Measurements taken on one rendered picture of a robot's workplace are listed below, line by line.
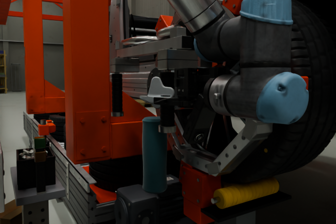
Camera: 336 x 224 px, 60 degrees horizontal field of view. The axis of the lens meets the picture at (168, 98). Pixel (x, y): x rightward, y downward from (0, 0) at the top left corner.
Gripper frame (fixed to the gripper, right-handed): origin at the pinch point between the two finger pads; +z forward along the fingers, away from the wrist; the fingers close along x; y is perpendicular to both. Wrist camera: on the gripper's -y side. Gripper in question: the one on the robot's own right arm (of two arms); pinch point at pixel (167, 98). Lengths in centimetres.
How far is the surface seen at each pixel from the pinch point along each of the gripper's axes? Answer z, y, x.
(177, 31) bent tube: -1.5, 16.3, -1.8
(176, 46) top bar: -1.7, 12.6, -1.5
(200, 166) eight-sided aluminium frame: 13.6, -23.8, -20.5
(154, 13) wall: 820, 220, -434
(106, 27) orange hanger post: 60, 27, -5
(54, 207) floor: 144, -83, 4
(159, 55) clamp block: 1.2, 10.7, 1.5
